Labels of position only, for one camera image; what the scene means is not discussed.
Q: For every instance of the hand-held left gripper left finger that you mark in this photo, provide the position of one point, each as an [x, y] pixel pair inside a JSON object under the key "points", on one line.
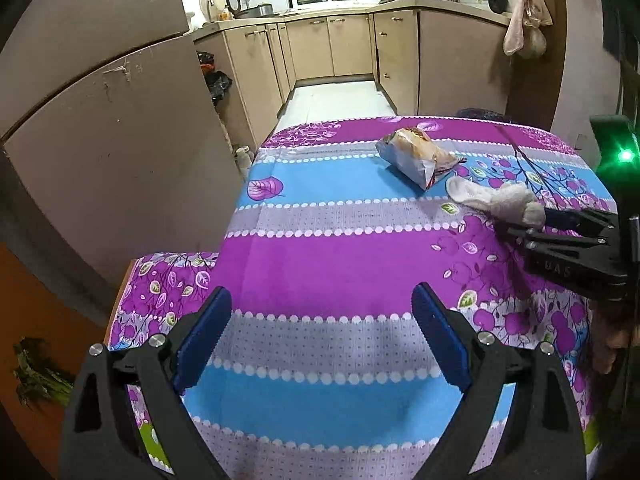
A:
{"points": [[200, 340]]}

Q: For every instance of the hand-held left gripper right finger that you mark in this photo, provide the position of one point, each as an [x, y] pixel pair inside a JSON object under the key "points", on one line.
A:
{"points": [[440, 340]]}

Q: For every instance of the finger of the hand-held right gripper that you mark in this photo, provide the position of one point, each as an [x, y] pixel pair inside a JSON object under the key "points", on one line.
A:
{"points": [[575, 220], [550, 240]]}

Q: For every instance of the white sock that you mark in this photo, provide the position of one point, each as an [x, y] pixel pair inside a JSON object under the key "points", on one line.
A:
{"points": [[505, 202]]}

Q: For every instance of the person's right hand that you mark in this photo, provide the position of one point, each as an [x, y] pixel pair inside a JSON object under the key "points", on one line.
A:
{"points": [[609, 345]]}

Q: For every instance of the purple blue floral tablecloth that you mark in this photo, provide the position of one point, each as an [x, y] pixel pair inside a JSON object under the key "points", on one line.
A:
{"points": [[325, 260]]}

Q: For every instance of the dark window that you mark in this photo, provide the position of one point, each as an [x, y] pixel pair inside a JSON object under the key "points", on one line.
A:
{"points": [[615, 35]]}

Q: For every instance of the silver bread bag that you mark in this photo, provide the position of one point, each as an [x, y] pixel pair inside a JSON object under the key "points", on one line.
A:
{"points": [[415, 155]]}

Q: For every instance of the green leafy vegetable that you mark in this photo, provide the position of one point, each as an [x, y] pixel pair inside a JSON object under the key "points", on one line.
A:
{"points": [[42, 375]]}

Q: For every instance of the orange wooden cabinet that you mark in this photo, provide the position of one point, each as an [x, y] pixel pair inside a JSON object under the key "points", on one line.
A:
{"points": [[35, 310]]}

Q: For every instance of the white floor bottle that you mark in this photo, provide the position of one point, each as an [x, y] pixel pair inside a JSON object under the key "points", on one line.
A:
{"points": [[244, 162]]}

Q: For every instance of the beige hanging bags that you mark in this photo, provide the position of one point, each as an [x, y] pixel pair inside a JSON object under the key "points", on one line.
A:
{"points": [[525, 20]]}

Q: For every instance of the brown refrigerator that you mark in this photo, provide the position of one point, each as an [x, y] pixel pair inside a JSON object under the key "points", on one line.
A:
{"points": [[100, 135]]}

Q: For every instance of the black plastic bag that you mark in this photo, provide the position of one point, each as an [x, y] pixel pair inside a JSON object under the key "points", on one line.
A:
{"points": [[215, 77]]}

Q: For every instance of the steel pot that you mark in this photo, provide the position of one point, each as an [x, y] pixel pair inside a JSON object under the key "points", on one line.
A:
{"points": [[255, 11]]}

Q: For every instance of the wall outlet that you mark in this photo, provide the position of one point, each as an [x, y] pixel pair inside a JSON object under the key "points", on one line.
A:
{"points": [[581, 142]]}

